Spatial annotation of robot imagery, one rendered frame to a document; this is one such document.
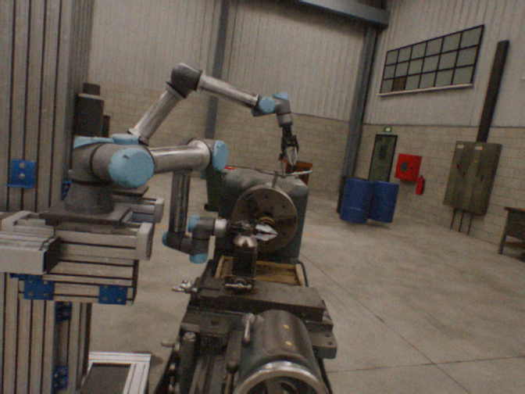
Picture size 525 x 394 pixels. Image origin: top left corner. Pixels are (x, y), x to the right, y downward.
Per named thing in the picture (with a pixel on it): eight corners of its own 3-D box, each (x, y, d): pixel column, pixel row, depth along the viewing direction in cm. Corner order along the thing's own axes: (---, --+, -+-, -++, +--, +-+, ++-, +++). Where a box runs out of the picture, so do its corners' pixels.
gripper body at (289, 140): (283, 149, 185) (278, 125, 183) (282, 148, 194) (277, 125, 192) (298, 146, 185) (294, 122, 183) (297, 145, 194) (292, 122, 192)
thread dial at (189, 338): (181, 359, 111) (184, 329, 109) (193, 361, 111) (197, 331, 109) (179, 367, 107) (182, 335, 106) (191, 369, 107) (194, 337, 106)
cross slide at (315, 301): (195, 284, 133) (197, 272, 132) (316, 299, 135) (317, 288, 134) (187, 305, 117) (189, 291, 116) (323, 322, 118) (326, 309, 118)
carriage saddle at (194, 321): (194, 298, 136) (195, 282, 135) (321, 313, 138) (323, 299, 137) (176, 342, 106) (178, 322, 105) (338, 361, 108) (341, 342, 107)
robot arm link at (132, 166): (89, 183, 113) (202, 164, 159) (123, 192, 106) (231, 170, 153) (87, 143, 110) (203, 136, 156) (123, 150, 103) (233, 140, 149)
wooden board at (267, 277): (219, 263, 176) (221, 255, 176) (296, 273, 178) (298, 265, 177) (212, 288, 147) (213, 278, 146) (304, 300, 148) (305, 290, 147)
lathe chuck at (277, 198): (226, 239, 191) (241, 178, 186) (287, 253, 193) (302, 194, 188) (224, 244, 182) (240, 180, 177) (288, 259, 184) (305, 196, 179)
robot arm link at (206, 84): (173, 55, 158) (280, 96, 168) (175, 59, 169) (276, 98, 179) (164, 81, 160) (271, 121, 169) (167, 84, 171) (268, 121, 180)
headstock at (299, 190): (220, 222, 257) (227, 165, 251) (290, 231, 259) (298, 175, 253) (209, 247, 198) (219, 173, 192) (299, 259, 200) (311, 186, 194)
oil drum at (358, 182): (333, 216, 839) (341, 177, 825) (357, 217, 858) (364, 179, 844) (348, 223, 784) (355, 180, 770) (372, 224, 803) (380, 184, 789)
